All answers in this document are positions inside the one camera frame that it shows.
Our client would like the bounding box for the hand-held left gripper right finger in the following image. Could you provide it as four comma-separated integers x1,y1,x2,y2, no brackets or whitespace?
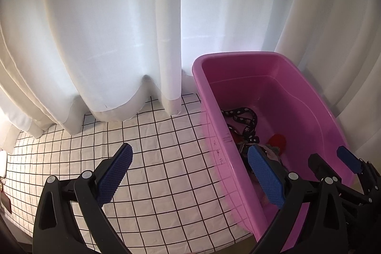
248,144,348,254

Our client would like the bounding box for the black lanyard with white print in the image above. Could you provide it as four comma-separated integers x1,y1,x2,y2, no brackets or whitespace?
221,106,260,145

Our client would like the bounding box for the cream curtain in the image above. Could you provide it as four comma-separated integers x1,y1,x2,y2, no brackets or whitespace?
274,0,381,158
0,0,82,139

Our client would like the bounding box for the white sheer curtain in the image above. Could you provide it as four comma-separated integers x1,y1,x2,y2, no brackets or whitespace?
40,0,304,125

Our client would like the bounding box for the white small device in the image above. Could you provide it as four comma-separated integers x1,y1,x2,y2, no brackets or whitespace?
0,150,8,178

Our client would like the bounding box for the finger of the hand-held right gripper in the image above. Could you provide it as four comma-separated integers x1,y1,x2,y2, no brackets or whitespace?
307,153,370,207
337,146,381,198

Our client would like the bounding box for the black small object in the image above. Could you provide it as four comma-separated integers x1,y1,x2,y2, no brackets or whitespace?
0,191,13,215

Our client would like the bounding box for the white black-checked cloth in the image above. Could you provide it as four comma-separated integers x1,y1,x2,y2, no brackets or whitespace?
4,93,259,254

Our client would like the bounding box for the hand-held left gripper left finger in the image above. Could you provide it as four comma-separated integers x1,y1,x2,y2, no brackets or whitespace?
33,143,133,254

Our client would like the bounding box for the pink plastic bin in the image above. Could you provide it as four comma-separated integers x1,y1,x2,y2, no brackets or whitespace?
192,52,356,244

